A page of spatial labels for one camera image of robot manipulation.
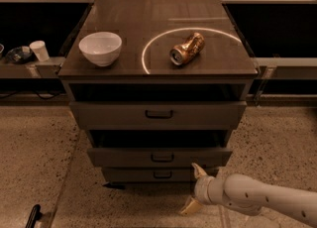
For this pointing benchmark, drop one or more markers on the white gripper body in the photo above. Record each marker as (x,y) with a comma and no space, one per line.
(200,188)

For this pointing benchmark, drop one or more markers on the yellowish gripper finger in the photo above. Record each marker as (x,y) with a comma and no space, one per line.
(191,206)
(198,171)

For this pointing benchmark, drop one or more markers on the grey drawer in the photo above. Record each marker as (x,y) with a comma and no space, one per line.
(137,115)
(148,175)
(158,157)

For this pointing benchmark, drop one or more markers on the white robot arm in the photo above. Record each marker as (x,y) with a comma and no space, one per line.
(248,196)

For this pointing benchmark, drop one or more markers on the grey drawer cabinet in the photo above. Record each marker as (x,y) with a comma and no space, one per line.
(222,71)

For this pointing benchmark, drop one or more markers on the grey bottom drawer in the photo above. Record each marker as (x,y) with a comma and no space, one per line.
(148,175)

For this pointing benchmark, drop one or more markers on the grey top drawer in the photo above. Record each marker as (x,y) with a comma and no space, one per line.
(137,115)

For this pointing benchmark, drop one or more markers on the crushed gold soda can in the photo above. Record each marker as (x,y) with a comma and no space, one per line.
(184,53)

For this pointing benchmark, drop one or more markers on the white ceramic bowl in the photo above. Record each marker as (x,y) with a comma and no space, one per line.
(101,48)

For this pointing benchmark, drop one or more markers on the black object on floor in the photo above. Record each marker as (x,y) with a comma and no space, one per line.
(34,216)

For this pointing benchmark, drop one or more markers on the white paper cup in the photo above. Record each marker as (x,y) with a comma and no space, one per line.
(40,50)

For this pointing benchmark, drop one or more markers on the dark patterned small bowl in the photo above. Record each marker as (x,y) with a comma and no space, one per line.
(19,55)

